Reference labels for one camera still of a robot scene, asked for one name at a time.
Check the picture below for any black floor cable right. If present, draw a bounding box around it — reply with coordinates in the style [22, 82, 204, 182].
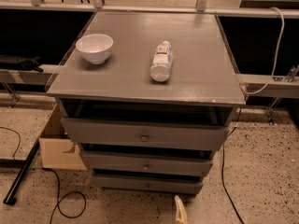
[219, 107, 246, 224]

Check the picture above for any grey drawer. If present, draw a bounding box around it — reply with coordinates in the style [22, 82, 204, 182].
[93, 175, 203, 195]
[81, 151, 212, 176]
[61, 118, 228, 150]

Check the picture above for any clear plastic water bottle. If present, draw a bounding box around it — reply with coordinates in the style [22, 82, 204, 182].
[150, 41, 173, 82]

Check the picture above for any black bag on rail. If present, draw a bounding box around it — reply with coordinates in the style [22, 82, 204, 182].
[0, 55, 44, 73]

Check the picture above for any grey middle drawer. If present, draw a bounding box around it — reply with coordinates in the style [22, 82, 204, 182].
[81, 151, 212, 176]

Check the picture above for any grey top drawer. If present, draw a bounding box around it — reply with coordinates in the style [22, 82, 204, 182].
[61, 118, 228, 150]

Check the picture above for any black floor cable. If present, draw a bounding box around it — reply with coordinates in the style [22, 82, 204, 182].
[43, 167, 87, 224]
[219, 107, 246, 224]

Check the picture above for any white bowl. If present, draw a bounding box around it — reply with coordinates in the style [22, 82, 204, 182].
[76, 34, 114, 64]

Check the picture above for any grey drawer cabinet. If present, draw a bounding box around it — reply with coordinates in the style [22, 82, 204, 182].
[48, 12, 245, 183]

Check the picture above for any black metal bar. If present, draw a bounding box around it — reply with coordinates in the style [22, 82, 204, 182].
[0, 140, 39, 205]

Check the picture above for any black floor cable left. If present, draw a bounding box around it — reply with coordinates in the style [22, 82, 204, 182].
[43, 167, 87, 224]

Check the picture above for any grey bottom drawer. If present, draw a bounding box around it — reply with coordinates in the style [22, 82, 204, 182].
[93, 175, 203, 195]

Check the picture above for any cardboard box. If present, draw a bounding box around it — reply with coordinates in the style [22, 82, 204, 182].
[38, 106, 86, 170]

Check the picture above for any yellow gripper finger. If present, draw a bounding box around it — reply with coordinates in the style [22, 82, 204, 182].
[175, 195, 189, 224]

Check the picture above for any white cable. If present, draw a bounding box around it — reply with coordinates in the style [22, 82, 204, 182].
[241, 6, 286, 96]

